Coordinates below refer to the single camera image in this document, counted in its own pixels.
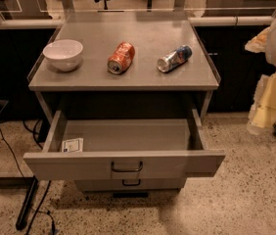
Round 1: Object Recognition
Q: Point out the black table leg base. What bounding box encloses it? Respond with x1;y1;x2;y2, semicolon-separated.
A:
16;177;38;231

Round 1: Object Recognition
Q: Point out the grey drawer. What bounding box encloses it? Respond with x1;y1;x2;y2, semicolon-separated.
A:
23;112;225;180
75;178;186;192

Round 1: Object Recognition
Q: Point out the white ceramic bowl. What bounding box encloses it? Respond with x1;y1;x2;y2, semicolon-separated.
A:
43;39;83;71

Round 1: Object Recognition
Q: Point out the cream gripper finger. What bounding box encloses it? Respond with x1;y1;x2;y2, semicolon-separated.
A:
247;72;276;135

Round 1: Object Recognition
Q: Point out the grey top drawer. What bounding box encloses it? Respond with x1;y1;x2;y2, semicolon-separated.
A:
23;112;225;180

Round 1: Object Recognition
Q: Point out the grey metal drawer cabinet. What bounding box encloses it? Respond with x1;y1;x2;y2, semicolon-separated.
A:
26;11;222;199

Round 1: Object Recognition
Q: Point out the grey bottom drawer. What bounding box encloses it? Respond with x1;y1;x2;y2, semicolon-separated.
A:
75;178;186;192

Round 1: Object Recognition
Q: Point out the blue silver soda can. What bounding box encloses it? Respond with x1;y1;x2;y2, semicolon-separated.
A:
157;45;192;72

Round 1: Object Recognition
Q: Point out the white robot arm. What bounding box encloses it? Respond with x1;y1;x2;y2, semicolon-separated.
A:
245;18;276;134

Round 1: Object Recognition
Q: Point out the white horizontal rail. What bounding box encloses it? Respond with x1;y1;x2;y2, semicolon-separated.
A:
0;16;275;30

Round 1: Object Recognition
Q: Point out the orange soda can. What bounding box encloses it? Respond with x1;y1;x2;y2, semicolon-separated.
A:
108;42;135;74

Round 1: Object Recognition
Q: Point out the black floor cable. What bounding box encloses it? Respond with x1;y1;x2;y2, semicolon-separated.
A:
0;110;58;235

